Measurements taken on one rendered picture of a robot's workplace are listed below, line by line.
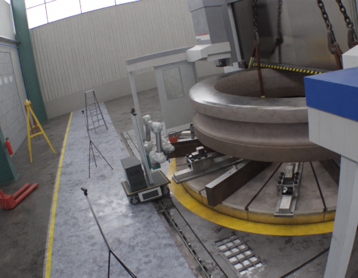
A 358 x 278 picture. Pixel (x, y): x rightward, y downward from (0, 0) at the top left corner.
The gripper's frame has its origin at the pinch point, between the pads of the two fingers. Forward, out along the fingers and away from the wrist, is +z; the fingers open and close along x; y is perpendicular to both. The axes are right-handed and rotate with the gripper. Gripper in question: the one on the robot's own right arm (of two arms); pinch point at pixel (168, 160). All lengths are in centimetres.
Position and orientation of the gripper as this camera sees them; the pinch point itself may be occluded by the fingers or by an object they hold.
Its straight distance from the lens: 596.3
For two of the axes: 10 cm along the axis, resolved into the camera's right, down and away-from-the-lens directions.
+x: 3.7, 2.5, -8.9
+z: 1.7, 9.3, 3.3
